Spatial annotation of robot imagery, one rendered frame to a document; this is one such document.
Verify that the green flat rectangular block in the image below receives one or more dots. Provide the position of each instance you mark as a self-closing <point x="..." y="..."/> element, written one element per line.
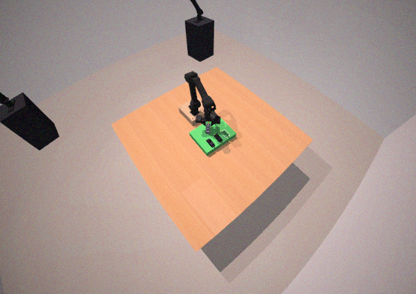
<point x="219" y="135"/>

